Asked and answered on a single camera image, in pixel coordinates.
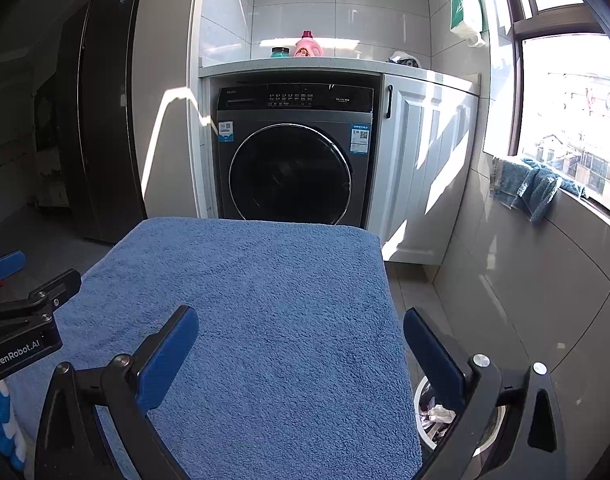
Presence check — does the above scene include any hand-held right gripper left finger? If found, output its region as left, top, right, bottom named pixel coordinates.
left=32, top=304, right=201, bottom=480

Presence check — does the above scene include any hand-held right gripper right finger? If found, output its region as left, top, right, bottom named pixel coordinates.
left=403, top=306, right=572, bottom=480

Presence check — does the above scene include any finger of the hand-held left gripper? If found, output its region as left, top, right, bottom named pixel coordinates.
left=0, top=250, right=27, bottom=292
left=0, top=268, right=82, bottom=323

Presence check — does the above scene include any round steel trash can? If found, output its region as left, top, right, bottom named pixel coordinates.
left=413, top=372, right=512, bottom=459

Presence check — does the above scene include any person's left hand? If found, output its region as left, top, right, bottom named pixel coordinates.
left=0, top=379, right=28, bottom=474

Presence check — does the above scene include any blue terry towel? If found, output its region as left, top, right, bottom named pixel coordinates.
left=7, top=216, right=424, bottom=480

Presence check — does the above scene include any dark refrigerator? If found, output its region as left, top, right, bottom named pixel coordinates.
left=54, top=0, right=152, bottom=247

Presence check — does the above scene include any white cabinet door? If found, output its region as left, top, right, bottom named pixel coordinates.
left=382, top=77, right=481, bottom=266

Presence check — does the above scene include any blue cloth on windowsill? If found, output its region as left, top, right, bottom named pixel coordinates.
left=491, top=156, right=592, bottom=225

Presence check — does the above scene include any dark grey washing machine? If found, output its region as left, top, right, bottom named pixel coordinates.
left=210, top=77, right=384, bottom=232

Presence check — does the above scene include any window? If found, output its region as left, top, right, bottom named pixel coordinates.
left=484, top=0, right=610, bottom=222

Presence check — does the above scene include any black and white bundle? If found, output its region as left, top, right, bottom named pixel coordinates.
left=388, top=51, right=424, bottom=68

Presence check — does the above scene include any white countertop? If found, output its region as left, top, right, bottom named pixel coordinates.
left=198, top=54, right=481, bottom=97

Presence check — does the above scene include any pink detergent bottle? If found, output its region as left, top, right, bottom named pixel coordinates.
left=293, top=30, right=324, bottom=58

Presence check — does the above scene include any green and white hanging bag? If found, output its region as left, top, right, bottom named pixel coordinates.
left=449, top=0, right=489, bottom=49

